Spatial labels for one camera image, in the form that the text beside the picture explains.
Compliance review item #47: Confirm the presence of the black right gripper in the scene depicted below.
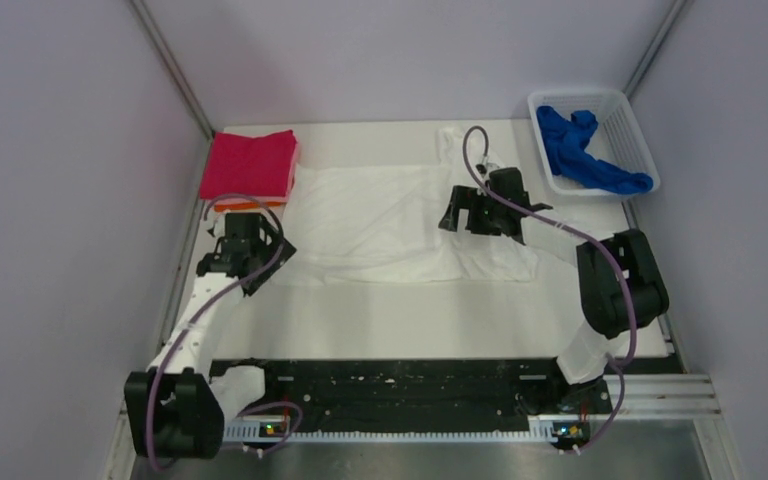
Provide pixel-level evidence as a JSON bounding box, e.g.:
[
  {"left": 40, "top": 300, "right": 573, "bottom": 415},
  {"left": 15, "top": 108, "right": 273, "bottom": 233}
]
[{"left": 440, "top": 185, "right": 506, "bottom": 236}]

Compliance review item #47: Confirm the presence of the white printed t-shirt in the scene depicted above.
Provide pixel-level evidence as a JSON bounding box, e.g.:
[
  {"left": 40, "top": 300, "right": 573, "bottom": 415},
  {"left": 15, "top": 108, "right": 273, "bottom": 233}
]
[{"left": 273, "top": 127, "right": 539, "bottom": 287}]

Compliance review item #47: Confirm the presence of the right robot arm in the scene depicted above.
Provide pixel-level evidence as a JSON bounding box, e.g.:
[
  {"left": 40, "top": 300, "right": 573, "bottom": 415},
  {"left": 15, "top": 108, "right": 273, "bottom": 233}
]
[{"left": 438, "top": 167, "right": 669, "bottom": 414}]

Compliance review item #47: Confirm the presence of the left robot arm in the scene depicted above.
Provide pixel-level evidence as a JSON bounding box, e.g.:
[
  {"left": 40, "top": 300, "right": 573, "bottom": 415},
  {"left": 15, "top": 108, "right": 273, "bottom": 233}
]
[{"left": 124, "top": 212, "right": 296, "bottom": 463}]

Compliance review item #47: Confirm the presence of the pink folded t-shirt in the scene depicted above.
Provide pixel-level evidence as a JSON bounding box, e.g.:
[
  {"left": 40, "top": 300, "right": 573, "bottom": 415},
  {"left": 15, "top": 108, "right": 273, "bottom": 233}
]
[{"left": 200, "top": 143, "right": 299, "bottom": 202}]

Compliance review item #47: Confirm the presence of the magenta folded t-shirt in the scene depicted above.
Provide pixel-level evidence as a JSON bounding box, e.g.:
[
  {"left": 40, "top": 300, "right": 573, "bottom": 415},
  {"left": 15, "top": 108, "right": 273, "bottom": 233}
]
[{"left": 199, "top": 130, "right": 300, "bottom": 201}]

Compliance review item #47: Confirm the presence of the blue t-shirt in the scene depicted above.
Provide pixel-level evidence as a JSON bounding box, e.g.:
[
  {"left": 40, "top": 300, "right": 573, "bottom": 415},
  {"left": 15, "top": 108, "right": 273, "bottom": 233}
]
[{"left": 536, "top": 105, "right": 654, "bottom": 195}]

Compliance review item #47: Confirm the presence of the white plastic basket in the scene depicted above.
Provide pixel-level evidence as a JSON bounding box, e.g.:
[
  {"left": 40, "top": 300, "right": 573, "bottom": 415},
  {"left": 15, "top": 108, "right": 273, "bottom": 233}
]
[{"left": 527, "top": 87, "right": 660, "bottom": 203}]

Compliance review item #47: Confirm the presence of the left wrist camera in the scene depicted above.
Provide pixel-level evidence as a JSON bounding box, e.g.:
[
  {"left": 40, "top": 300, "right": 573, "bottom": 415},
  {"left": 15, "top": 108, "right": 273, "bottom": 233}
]
[{"left": 207, "top": 221, "right": 225, "bottom": 238}]

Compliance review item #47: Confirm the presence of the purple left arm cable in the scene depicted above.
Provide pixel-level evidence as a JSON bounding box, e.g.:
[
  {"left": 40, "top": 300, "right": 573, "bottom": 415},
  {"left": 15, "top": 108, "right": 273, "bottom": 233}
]
[{"left": 144, "top": 193, "right": 304, "bottom": 473}]

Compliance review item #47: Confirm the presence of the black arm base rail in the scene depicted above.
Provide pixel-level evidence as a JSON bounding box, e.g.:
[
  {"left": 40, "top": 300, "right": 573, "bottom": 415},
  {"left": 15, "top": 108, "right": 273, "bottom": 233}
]
[{"left": 208, "top": 356, "right": 683, "bottom": 435}]

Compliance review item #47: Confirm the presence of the white slotted cable duct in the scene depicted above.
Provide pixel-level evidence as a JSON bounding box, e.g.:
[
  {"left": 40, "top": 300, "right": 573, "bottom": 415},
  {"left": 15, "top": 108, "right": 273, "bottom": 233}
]
[{"left": 223, "top": 417, "right": 589, "bottom": 446}]

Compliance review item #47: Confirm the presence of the left corner metal post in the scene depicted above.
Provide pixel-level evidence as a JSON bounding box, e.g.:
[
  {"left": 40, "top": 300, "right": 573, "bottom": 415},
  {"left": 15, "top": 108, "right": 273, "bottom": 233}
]
[{"left": 125, "top": 0, "right": 216, "bottom": 140}]

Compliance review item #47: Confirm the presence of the corner metal post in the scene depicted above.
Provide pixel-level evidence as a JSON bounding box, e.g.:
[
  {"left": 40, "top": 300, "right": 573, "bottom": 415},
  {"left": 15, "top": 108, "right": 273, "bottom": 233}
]
[
  {"left": 623, "top": 0, "right": 694, "bottom": 100},
  {"left": 125, "top": 0, "right": 216, "bottom": 140}
]

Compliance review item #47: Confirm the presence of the right corner metal post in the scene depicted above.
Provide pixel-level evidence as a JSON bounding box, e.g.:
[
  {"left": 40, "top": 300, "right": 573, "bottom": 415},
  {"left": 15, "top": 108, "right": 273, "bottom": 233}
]
[{"left": 623, "top": 0, "right": 694, "bottom": 100}]

